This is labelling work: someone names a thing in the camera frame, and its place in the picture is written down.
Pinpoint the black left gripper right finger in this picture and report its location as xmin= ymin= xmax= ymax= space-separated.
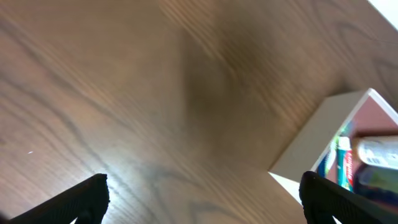
xmin=299 ymin=171 xmax=397 ymax=224

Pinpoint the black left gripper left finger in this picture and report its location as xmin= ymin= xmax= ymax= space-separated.
xmin=9 ymin=174 xmax=109 ymax=224

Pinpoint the blue disposable razor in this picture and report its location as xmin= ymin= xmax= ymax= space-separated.
xmin=317 ymin=154 xmax=329 ymax=177

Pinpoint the green toothbrush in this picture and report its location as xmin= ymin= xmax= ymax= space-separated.
xmin=326 ymin=121 xmax=354 ymax=173

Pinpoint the teal white toothpaste tube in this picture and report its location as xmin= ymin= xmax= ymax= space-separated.
xmin=337 ymin=136 xmax=353 ymax=192

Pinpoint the white cosmetic squeeze tube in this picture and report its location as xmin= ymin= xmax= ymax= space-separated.
xmin=353 ymin=136 xmax=397 ymax=170

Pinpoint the white box pink interior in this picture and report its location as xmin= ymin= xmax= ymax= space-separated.
xmin=269 ymin=88 xmax=397 ymax=203

